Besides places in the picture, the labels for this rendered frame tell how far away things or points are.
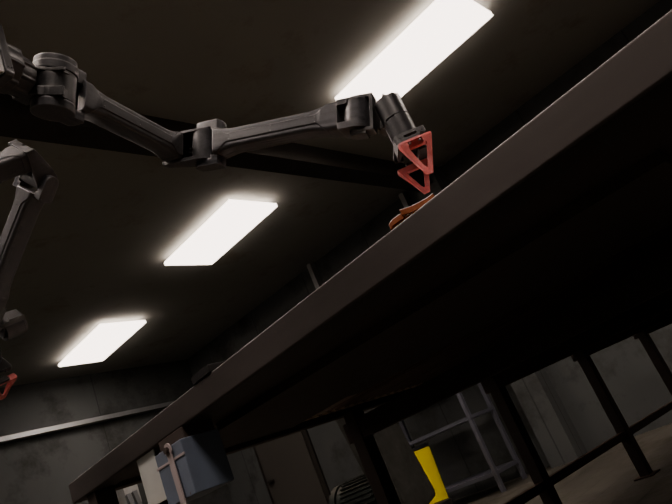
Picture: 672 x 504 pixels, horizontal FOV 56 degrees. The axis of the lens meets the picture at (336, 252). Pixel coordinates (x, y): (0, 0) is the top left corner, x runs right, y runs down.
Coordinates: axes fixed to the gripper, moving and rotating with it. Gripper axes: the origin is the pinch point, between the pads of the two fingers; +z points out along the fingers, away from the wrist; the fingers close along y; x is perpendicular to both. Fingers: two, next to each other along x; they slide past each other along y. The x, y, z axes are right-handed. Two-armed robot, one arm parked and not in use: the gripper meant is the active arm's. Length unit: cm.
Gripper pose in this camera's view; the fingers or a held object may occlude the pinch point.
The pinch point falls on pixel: (426, 180)
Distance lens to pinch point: 128.0
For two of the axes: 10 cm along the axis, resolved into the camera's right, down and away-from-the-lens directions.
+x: -9.2, 3.9, -0.5
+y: 0.8, 2.9, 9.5
